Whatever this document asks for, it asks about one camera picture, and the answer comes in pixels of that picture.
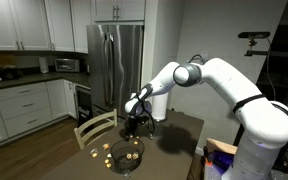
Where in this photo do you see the light wooden chair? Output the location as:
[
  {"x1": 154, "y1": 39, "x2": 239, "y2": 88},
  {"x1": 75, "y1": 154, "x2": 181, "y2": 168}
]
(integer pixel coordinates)
[{"x1": 74, "y1": 109, "x2": 117, "y2": 150}]

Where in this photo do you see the black mesh basket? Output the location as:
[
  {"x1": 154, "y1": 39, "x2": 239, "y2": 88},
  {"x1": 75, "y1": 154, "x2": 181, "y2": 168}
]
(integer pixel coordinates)
[{"x1": 110, "y1": 138, "x2": 145, "y2": 173}]

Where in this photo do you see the white paper towel roll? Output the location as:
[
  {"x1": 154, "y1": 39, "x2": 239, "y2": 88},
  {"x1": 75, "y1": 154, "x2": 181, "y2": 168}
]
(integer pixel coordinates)
[{"x1": 152, "y1": 93, "x2": 168, "y2": 122}]

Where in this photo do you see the white paper roll on counter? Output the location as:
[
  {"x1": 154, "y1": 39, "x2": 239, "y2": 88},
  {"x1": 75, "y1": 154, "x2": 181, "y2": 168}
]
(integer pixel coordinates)
[{"x1": 39, "y1": 57, "x2": 49, "y2": 74}]

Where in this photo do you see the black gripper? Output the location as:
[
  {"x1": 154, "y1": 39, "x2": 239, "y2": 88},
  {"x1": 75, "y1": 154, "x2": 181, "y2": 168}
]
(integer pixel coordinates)
[{"x1": 125, "y1": 116, "x2": 149, "y2": 138}]

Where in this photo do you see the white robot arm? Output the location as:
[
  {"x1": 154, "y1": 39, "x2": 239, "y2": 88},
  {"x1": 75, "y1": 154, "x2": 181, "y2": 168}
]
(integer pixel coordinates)
[{"x1": 125, "y1": 58, "x2": 288, "y2": 180}]

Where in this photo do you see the black camera on stand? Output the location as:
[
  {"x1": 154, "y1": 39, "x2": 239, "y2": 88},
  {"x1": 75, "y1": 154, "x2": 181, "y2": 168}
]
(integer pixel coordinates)
[{"x1": 238, "y1": 31, "x2": 271, "y2": 57}]

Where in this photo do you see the stainless steel refrigerator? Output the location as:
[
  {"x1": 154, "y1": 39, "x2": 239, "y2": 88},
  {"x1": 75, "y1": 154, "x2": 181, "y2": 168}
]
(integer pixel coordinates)
[{"x1": 86, "y1": 25, "x2": 144, "y2": 122}]

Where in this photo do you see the yellow candy in basket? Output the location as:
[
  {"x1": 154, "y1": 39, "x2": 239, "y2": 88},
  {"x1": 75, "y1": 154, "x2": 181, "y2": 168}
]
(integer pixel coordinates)
[{"x1": 126, "y1": 153, "x2": 139, "y2": 160}]

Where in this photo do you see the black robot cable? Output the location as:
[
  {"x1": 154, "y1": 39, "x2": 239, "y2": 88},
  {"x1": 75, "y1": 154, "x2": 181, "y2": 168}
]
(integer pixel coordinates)
[{"x1": 135, "y1": 94, "x2": 156, "y2": 138}]

